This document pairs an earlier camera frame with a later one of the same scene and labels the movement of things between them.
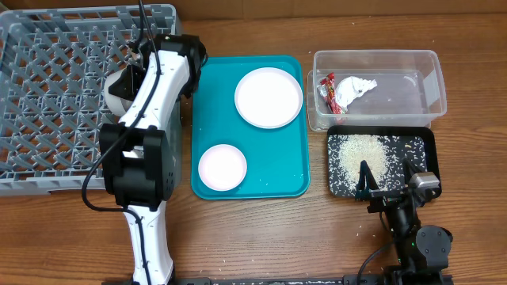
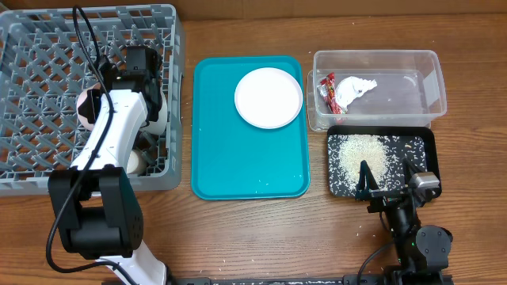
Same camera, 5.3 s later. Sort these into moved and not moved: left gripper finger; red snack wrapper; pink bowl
Moved: pink bowl; left gripper finger
Not moved: red snack wrapper
